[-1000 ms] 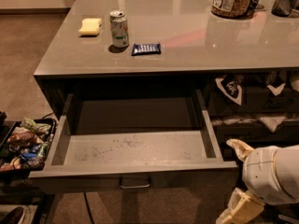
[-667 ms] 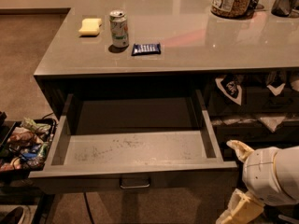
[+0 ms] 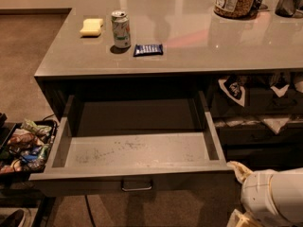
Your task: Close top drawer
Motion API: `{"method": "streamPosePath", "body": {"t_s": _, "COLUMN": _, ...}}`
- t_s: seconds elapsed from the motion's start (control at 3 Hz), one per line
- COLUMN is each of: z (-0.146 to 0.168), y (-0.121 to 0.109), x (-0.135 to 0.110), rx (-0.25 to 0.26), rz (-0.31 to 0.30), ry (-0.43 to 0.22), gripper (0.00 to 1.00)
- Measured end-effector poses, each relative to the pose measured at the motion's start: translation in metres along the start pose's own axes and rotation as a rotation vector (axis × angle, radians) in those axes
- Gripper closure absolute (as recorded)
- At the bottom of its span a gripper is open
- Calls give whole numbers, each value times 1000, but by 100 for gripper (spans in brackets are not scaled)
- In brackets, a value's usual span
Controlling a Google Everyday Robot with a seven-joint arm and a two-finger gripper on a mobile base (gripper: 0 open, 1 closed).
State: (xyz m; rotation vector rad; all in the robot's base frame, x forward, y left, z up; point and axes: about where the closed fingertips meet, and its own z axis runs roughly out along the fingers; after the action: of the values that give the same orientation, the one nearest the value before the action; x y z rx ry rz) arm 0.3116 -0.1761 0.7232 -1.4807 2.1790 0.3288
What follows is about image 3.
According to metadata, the dark glass pitcher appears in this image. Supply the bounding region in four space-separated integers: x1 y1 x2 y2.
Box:
275 0 302 17

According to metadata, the blue snack bar wrapper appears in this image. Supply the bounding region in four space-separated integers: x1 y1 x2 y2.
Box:
134 44 163 57

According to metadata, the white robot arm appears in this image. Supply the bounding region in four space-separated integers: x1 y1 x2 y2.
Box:
226 161 303 227

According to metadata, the grey top drawer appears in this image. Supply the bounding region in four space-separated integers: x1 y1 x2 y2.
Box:
30 92 234 197

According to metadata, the black white pennant flag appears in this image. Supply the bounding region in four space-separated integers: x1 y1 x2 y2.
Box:
218 75 245 107

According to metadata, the dark shoe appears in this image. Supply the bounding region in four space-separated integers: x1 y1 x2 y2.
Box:
0 209 26 227

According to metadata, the large jar of nuts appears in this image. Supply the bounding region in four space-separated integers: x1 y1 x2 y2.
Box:
214 0 254 18

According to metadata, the white cloth in drawer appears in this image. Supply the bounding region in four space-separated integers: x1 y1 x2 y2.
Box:
214 114 303 134

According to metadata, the green white soda can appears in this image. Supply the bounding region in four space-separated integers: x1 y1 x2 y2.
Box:
111 10 131 48

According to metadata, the black floor cable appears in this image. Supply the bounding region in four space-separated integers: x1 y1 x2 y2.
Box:
84 195 97 227

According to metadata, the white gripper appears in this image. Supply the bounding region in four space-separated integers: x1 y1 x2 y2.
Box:
226 161 277 227

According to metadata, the yellow sponge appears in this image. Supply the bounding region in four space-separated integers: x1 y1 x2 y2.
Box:
80 18 103 36

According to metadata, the black tray of snacks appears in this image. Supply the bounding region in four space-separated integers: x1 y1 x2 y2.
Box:
0 119 58 175

